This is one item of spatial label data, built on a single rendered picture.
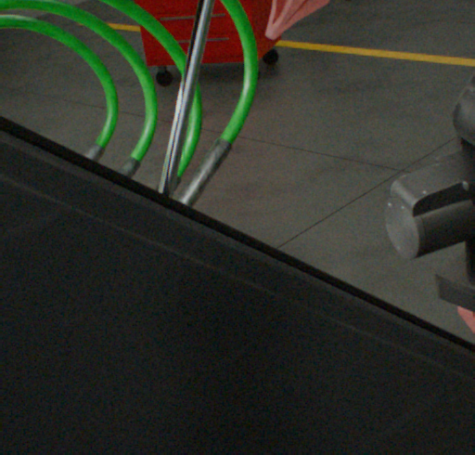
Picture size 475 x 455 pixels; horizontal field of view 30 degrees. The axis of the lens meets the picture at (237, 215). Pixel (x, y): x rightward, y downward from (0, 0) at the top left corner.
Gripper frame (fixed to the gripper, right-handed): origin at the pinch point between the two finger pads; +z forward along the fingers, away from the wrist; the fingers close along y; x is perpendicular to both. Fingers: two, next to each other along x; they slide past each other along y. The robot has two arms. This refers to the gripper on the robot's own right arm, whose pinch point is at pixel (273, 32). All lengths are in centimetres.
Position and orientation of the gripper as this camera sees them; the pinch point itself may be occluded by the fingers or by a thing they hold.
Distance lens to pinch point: 105.8
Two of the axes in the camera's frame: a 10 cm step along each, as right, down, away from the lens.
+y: -7.3, -4.4, -5.2
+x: 4.0, 3.3, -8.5
